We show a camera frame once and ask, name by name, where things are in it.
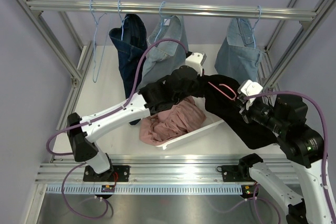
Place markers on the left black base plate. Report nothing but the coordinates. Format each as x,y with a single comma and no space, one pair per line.
120,173

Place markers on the pink wire hanger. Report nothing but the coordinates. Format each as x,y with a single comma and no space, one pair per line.
225,90

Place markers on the aluminium frame post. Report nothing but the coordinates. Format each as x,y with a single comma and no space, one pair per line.
34,10
289,38

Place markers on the aluminium hanging rail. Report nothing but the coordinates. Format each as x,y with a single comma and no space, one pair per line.
252,12

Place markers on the black skirt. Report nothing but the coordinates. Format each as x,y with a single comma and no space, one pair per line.
253,135

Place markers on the dark blue denim skirt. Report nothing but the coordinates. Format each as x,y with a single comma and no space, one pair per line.
130,43

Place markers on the front aluminium rail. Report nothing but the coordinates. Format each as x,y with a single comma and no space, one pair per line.
180,169

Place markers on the slotted cable duct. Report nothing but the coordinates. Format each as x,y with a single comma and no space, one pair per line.
146,189

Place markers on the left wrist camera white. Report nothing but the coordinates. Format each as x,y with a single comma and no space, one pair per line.
196,60

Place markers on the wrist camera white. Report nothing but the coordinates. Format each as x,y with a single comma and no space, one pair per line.
196,60
248,88

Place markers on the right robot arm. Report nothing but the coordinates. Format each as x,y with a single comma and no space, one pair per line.
304,147

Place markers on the blue hanger far right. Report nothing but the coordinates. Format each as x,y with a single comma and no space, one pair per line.
247,33

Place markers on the light blue denim skirt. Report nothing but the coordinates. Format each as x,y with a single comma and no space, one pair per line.
167,56

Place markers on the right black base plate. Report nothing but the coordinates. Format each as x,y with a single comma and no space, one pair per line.
234,173

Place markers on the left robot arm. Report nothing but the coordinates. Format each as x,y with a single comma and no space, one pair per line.
83,132

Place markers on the left aluminium frame post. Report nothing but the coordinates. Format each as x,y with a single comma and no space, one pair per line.
34,10

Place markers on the right aluminium frame post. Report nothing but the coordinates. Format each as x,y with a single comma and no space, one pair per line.
289,38

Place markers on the pink skirt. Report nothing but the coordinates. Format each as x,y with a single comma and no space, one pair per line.
164,126

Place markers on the white plastic basket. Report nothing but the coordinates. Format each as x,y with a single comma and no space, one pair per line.
210,124

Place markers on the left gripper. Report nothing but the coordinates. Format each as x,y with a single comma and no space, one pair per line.
193,93

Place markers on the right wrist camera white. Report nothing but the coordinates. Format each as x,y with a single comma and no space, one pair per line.
248,88

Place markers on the light blue wire hanger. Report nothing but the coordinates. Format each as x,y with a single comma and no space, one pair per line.
98,54

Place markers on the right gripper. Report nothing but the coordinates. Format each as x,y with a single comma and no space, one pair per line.
246,109

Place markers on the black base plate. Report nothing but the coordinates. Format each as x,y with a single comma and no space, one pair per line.
120,173
234,173

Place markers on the blue hanger of light denim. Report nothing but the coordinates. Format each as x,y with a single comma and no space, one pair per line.
161,20

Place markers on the blue hanger of dark denim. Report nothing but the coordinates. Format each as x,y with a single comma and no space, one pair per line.
120,19

